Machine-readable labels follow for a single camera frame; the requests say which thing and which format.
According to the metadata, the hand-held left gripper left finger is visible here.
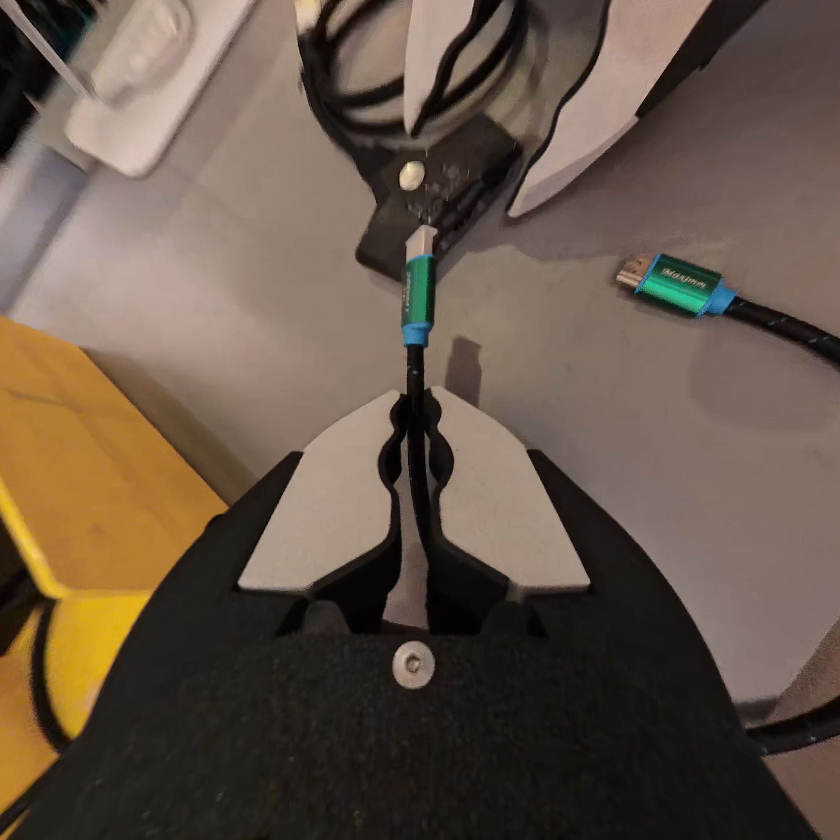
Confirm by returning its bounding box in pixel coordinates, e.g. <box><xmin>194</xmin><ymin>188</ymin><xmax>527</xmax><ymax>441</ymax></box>
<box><xmin>238</xmin><ymin>390</ymin><xmax>403</xmax><ymax>632</ymax></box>

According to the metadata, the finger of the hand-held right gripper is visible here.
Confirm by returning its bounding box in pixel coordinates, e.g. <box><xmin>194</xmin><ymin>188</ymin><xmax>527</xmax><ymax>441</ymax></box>
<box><xmin>402</xmin><ymin>0</ymin><xmax>526</xmax><ymax>137</ymax></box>
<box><xmin>507</xmin><ymin>0</ymin><xmax>713</xmax><ymax>219</ymax></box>

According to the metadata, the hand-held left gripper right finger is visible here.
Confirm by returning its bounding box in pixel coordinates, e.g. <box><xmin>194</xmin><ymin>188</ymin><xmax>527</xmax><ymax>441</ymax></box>
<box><xmin>423</xmin><ymin>386</ymin><xmax>592</xmax><ymax>632</ymax></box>

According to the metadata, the white HDMI splitter adapter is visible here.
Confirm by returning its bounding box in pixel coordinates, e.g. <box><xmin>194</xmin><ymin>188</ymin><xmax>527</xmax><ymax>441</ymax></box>
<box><xmin>295</xmin><ymin>0</ymin><xmax>529</xmax><ymax>271</ymax></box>

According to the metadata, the yellow storage bin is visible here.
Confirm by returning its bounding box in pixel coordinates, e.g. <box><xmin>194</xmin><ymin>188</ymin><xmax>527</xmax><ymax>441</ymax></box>
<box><xmin>0</xmin><ymin>315</ymin><xmax>231</xmax><ymax>815</ymax></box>

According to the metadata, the white tablet stand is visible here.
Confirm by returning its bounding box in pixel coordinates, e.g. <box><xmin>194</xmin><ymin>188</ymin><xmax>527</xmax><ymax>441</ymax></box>
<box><xmin>62</xmin><ymin>0</ymin><xmax>257</xmax><ymax>179</ymax></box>

